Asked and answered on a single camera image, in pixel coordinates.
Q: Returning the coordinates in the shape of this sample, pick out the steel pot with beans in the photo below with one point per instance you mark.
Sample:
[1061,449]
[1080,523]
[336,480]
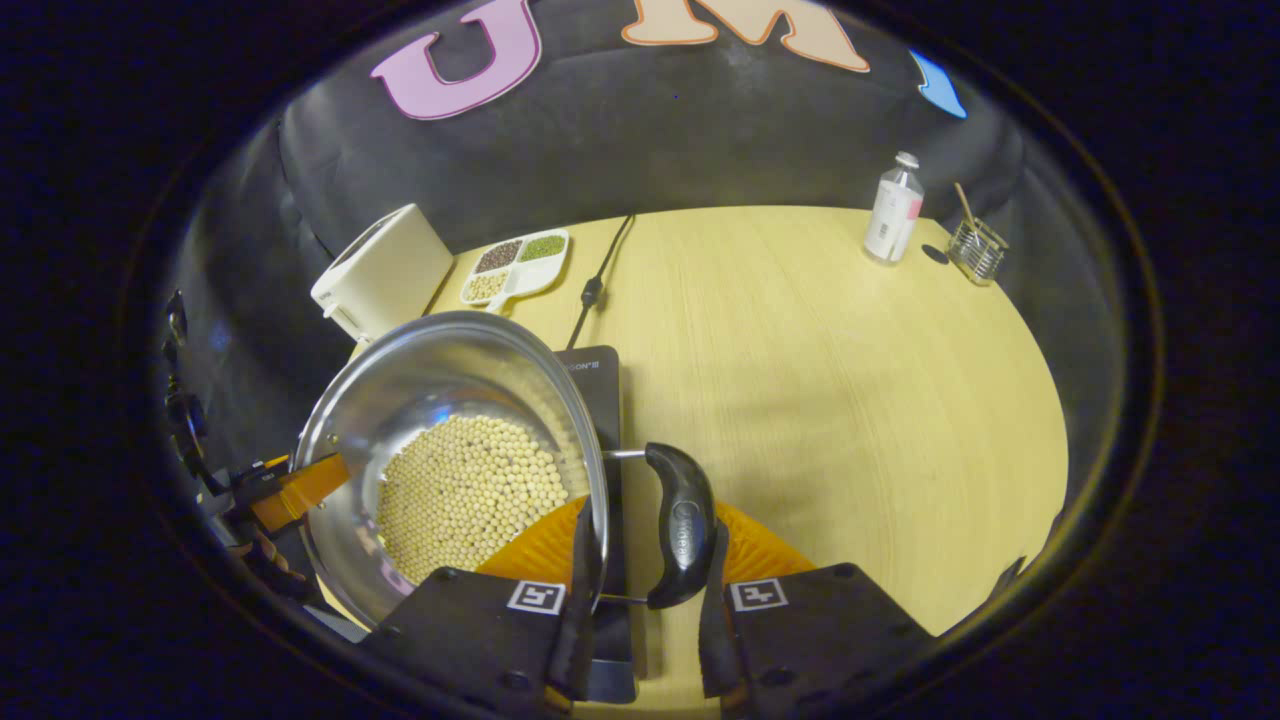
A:
[450,470]

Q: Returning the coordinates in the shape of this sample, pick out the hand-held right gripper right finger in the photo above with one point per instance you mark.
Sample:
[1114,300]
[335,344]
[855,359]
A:
[715,630]

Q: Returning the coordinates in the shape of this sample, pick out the white divided bean dish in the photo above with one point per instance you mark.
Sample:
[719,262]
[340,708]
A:
[515,265]

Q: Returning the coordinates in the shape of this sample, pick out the wooden stick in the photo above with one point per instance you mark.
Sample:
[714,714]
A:
[965,205]

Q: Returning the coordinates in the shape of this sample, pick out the black backdrop cloth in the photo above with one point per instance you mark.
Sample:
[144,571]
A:
[650,140]

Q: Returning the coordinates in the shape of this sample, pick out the black bottle cap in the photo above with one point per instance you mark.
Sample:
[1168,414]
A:
[935,254]

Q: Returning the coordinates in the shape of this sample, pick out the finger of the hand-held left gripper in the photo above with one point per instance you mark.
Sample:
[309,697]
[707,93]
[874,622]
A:
[300,490]

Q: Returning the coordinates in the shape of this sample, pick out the small clear plastic bottle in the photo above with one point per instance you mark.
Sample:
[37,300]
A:
[893,215]

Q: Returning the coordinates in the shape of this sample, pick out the black induction cooktop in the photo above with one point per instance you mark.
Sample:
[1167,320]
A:
[600,390]

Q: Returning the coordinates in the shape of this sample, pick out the small glass cup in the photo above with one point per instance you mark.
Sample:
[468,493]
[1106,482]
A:
[978,250]

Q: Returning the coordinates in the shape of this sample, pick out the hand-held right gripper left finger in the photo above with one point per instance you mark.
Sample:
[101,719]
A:
[575,640]

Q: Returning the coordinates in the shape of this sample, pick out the white toaster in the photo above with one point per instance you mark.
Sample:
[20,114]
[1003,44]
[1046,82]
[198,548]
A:
[385,270]

